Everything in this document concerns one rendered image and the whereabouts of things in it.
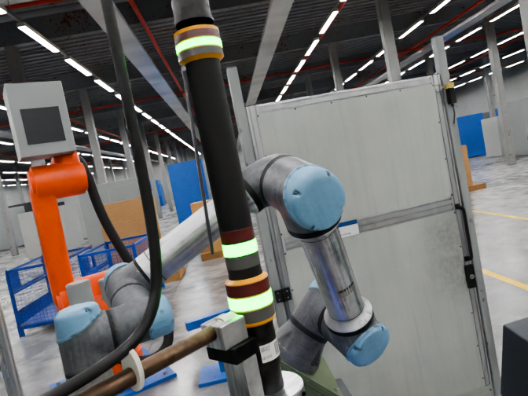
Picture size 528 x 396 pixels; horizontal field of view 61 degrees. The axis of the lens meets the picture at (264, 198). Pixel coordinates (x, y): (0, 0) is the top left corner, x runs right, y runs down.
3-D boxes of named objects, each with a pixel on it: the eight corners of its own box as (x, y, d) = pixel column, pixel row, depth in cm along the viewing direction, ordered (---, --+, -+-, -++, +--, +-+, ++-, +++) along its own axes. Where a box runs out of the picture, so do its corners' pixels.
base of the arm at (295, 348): (266, 333, 129) (285, 304, 129) (311, 361, 129) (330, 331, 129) (267, 351, 114) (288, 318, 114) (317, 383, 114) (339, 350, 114)
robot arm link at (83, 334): (105, 303, 76) (50, 319, 72) (119, 367, 76) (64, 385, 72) (100, 295, 83) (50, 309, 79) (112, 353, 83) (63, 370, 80)
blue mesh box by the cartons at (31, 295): (17, 338, 636) (1, 271, 630) (53, 311, 763) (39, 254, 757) (80, 324, 642) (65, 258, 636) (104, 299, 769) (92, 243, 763)
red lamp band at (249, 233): (238, 243, 42) (235, 231, 42) (214, 244, 44) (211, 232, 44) (262, 235, 44) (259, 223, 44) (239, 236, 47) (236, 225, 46)
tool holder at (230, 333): (259, 439, 39) (236, 330, 38) (207, 419, 44) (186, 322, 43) (319, 388, 45) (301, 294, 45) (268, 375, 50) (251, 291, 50)
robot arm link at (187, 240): (268, 134, 104) (87, 271, 93) (292, 143, 94) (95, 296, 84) (289, 173, 109) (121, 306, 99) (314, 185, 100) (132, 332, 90)
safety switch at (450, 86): (445, 126, 244) (438, 83, 242) (441, 127, 248) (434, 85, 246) (460, 123, 246) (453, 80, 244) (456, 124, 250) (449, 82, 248)
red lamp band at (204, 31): (194, 33, 40) (192, 25, 40) (166, 49, 43) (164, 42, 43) (229, 37, 43) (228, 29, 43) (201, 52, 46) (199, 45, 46)
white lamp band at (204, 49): (198, 51, 40) (196, 43, 40) (170, 66, 43) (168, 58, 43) (233, 53, 43) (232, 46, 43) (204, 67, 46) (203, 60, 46)
